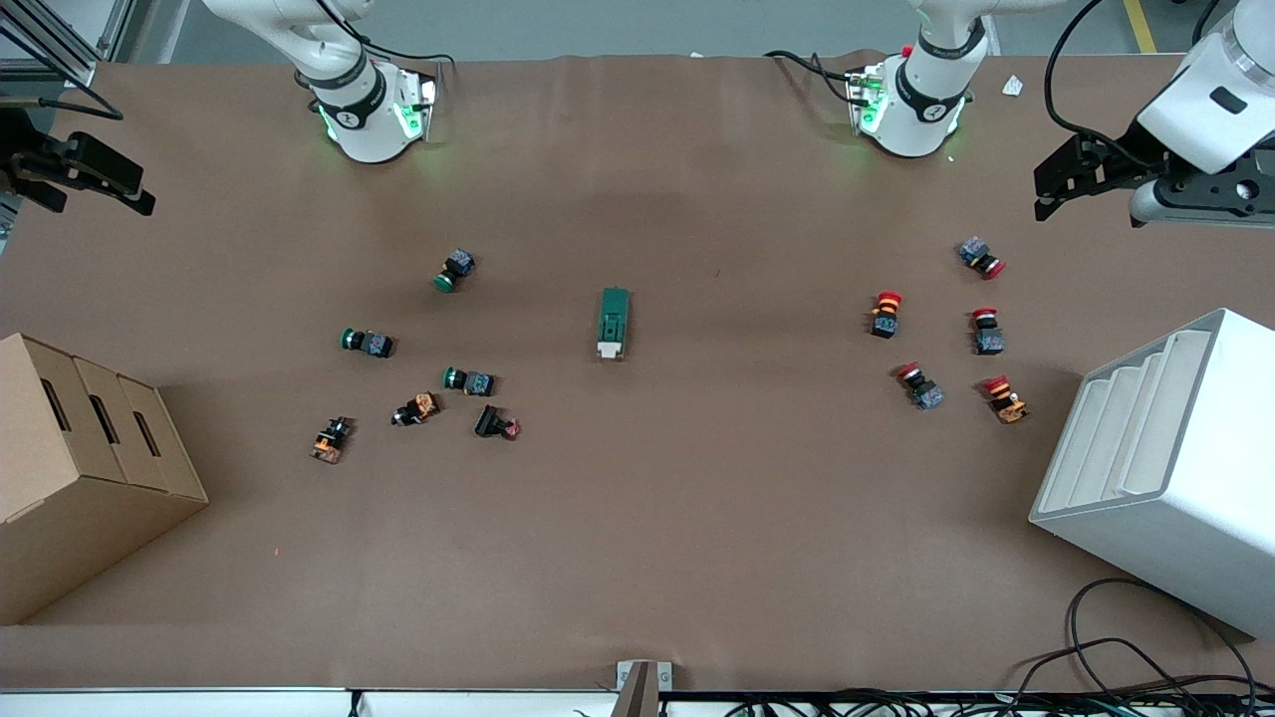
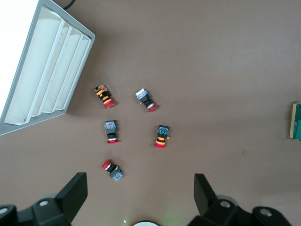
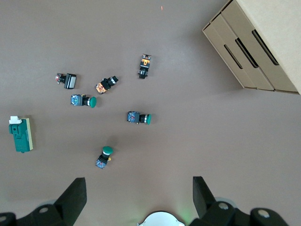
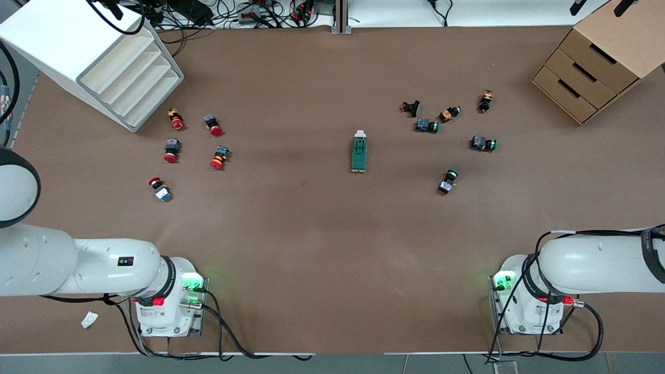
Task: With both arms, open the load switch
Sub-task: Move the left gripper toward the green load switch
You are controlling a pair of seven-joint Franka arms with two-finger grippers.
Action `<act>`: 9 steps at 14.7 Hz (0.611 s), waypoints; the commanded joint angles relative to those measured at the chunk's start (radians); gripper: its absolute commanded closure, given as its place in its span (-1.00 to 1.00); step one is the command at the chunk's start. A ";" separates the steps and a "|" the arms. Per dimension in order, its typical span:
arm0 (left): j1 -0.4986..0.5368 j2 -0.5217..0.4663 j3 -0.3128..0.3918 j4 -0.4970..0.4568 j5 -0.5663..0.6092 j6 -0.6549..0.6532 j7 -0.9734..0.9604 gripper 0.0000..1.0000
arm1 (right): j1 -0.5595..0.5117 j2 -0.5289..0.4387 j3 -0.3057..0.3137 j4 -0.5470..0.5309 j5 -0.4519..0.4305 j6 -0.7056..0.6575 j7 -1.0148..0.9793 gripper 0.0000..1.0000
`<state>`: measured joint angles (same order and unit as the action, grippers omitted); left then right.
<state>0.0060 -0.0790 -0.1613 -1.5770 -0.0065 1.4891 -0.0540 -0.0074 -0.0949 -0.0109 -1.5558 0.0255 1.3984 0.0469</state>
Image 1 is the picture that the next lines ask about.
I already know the green load switch white lever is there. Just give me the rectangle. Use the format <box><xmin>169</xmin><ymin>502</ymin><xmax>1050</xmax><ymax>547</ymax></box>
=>
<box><xmin>596</xmin><ymin>287</ymin><xmax>633</xmax><ymax>360</ymax></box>

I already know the brown cardboard box with slots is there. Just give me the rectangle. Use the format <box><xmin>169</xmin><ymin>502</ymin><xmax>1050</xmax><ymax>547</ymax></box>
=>
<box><xmin>0</xmin><ymin>333</ymin><xmax>210</xmax><ymax>626</ymax></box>

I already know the white stepped plastic rack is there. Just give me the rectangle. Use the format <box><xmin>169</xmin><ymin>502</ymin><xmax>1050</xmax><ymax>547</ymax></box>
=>
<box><xmin>1028</xmin><ymin>308</ymin><xmax>1275</xmax><ymax>641</ymax></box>

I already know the aluminium profile frame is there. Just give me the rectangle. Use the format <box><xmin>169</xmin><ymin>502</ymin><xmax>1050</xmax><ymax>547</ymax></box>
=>
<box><xmin>0</xmin><ymin>0</ymin><xmax>135</xmax><ymax>76</ymax></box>

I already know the black looped cable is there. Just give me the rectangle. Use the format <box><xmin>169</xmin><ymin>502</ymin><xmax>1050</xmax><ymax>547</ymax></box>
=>
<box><xmin>1066</xmin><ymin>578</ymin><xmax>1258</xmax><ymax>698</ymax></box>

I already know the white table edge rail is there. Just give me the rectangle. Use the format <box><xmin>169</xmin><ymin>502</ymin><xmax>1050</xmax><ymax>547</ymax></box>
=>
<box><xmin>0</xmin><ymin>685</ymin><xmax>1275</xmax><ymax>717</ymax></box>

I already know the black cable bundle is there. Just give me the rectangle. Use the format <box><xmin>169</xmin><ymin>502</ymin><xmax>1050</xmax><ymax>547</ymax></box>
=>
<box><xmin>727</xmin><ymin>637</ymin><xmax>1275</xmax><ymax>717</ymax></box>

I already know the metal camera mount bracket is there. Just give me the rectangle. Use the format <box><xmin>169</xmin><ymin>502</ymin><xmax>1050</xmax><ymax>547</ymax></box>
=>
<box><xmin>616</xmin><ymin>659</ymin><xmax>673</xmax><ymax>717</ymax></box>

